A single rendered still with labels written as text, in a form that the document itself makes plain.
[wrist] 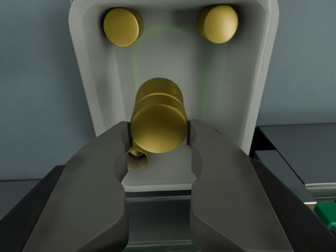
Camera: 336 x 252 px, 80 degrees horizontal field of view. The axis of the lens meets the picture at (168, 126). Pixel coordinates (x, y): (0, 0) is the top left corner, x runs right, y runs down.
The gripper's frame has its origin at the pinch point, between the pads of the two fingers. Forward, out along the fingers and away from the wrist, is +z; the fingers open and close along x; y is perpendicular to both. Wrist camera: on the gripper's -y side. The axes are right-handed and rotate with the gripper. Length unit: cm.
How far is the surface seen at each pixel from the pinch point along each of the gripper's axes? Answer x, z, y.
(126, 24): -3.0, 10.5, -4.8
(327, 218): 16.2, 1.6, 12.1
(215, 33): 5.5, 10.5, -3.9
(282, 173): 13.7, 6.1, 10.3
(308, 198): 13.7, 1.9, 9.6
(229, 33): 6.8, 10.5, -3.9
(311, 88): 21.9, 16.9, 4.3
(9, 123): -23.4, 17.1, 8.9
